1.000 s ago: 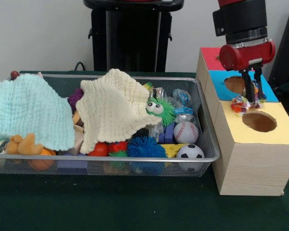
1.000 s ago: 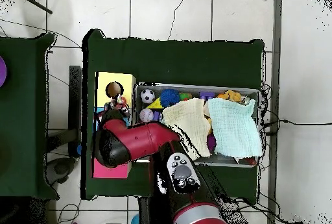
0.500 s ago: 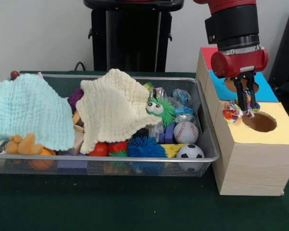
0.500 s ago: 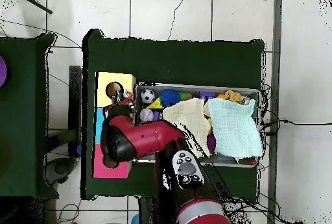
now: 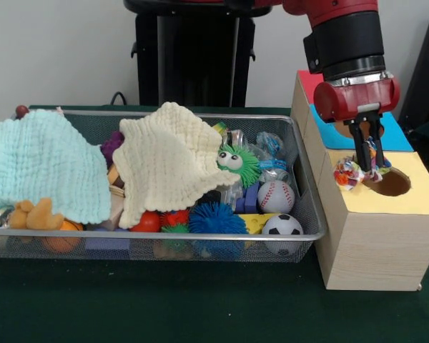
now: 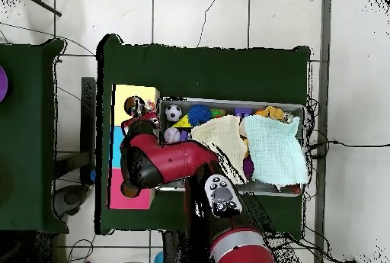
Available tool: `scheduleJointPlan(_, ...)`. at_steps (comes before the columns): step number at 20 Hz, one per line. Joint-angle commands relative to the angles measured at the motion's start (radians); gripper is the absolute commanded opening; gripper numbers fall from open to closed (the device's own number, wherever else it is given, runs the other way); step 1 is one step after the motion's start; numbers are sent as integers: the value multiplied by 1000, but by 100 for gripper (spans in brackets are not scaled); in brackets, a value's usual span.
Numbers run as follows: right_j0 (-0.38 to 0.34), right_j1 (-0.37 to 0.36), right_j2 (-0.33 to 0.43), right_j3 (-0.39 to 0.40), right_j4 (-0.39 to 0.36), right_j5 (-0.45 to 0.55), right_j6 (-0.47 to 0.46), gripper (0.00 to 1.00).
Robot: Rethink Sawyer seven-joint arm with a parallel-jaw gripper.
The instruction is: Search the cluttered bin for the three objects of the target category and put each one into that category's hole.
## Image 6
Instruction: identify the colourful patterned cloth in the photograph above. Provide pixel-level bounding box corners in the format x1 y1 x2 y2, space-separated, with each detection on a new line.
142 98 158 116

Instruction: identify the wooden box with three holes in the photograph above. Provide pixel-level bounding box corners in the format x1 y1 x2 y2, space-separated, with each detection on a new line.
106 84 161 210

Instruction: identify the shallow metal mesh bin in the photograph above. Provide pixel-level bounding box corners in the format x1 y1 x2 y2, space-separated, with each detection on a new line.
155 96 308 197

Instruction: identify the small soccer ball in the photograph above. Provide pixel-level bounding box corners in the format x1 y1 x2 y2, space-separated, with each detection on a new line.
164 104 183 123

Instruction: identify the white baseball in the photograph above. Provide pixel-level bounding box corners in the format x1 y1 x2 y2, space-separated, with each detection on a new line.
163 127 182 144

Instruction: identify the yellow cheese wedge toy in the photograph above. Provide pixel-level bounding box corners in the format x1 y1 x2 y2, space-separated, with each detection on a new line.
171 114 193 129

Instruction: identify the blue spiky ball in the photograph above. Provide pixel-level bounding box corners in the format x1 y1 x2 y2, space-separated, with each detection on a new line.
187 104 213 126

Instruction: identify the dark green table cloth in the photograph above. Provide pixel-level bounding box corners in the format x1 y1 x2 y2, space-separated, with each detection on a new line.
95 33 312 236
0 38 69 235

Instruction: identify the cream waffle cloth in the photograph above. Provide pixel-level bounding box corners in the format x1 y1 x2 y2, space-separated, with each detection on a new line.
190 114 249 184

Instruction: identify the grey round base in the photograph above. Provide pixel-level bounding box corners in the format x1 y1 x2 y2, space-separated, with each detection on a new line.
53 183 89 218

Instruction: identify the purple rubber toy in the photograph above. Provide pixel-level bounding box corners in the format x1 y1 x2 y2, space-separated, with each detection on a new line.
242 156 255 180

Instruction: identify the purple round disc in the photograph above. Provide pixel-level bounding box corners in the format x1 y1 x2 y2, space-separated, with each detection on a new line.
0 65 9 104

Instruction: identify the orange plush toy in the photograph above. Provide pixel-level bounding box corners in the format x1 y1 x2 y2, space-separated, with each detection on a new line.
254 105 286 121

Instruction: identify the dark rod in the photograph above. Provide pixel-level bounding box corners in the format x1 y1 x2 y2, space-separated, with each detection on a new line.
18 0 62 18

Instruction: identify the light blue waffle cloth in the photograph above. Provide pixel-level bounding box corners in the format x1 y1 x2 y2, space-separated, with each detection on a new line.
243 114 310 186

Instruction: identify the black post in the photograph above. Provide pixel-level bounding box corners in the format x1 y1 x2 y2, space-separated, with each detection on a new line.
80 76 98 184

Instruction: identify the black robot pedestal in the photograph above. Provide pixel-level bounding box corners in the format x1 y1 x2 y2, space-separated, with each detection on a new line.
162 230 214 263

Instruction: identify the black floor cable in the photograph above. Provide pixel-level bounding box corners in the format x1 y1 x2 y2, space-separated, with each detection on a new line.
307 140 390 159

